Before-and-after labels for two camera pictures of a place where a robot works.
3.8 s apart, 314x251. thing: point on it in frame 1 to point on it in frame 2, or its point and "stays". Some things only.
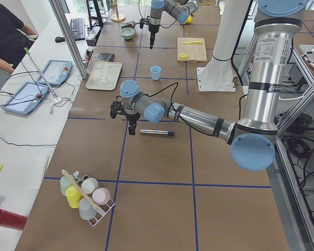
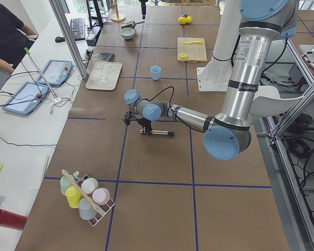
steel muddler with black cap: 157,132 stays
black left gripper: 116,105 to 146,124
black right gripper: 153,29 to 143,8
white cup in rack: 89,185 stays
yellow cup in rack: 73,196 stays
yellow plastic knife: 194,42 stays
